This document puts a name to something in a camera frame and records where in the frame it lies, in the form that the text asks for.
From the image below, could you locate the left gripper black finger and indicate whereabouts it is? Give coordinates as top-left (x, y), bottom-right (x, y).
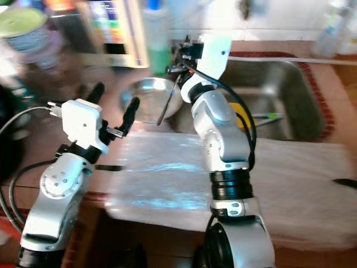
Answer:
top-left (86, 82), bottom-right (105, 104)
top-left (118, 96), bottom-right (141, 137)

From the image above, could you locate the metal fork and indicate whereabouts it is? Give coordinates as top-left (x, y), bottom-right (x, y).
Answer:
top-left (156, 73), bottom-right (185, 126)

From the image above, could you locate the yellow plastic bowl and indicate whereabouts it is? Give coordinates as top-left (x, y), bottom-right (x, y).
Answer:
top-left (229, 102), bottom-right (254, 132)

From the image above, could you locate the round stainless steel bowl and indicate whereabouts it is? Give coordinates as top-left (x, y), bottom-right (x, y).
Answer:
top-left (120, 77), bottom-right (184, 125)

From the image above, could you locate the green dish soap bottle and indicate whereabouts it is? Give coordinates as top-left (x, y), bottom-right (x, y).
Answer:
top-left (141, 0), bottom-right (171, 76)

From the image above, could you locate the pink-lidded jar with brown contents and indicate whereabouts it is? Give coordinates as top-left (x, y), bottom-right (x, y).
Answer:
top-left (22, 33), bottom-right (84, 104)

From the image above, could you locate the white water purifier appliance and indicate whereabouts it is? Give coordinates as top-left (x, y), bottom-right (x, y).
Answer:
top-left (86, 0), bottom-right (144, 69)

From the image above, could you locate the dark metal faucet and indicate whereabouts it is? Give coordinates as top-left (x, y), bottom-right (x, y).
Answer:
top-left (237, 0), bottom-right (253, 20)

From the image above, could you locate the tall clear storage jar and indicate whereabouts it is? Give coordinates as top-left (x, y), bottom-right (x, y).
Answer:
top-left (53, 0), bottom-right (95, 56)

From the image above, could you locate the clear bubble wrap sheet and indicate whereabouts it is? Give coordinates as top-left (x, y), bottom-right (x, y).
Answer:
top-left (106, 131), bottom-right (357, 252)

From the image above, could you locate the patterned tin with yellow lid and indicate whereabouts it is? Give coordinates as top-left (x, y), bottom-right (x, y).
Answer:
top-left (0, 7), bottom-right (50, 54)

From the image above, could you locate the large black appliance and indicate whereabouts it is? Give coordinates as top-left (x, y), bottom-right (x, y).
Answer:
top-left (0, 84), bottom-right (28, 179)

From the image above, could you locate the stainless steel sink basin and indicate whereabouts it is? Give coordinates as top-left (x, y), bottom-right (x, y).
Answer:
top-left (165, 53), bottom-right (327, 143)

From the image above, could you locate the black pen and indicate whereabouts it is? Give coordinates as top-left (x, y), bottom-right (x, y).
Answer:
top-left (332, 178), bottom-right (357, 189)

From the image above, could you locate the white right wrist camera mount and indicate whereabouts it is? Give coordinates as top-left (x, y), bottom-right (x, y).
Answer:
top-left (181, 33), bottom-right (233, 104)

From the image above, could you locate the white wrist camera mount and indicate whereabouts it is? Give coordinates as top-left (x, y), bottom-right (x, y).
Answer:
top-left (181, 33), bottom-right (233, 104)
top-left (61, 99), bottom-right (108, 156)

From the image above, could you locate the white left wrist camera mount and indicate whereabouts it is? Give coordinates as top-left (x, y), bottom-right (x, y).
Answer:
top-left (61, 99), bottom-right (108, 156)

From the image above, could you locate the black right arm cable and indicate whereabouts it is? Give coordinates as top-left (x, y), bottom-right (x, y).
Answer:
top-left (187, 59), bottom-right (258, 171)

